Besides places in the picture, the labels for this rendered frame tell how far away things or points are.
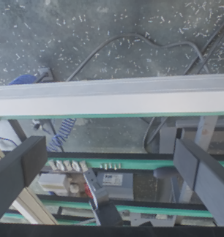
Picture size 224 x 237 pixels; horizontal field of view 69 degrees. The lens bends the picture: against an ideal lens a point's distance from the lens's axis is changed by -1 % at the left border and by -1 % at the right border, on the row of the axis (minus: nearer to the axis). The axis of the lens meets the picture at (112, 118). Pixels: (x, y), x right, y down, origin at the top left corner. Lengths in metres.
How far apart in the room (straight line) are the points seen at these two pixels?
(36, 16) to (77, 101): 1.09
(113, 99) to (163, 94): 0.09
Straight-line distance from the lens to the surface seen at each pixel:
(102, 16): 1.23
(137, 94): 0.31
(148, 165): 0.57
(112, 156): 0.58
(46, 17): 1.35
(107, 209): 0.42
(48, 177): 1.21
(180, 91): 0.32
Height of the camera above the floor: 1.20
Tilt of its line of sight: 51 degrees down
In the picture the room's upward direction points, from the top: 169 degrees counter-clockwise
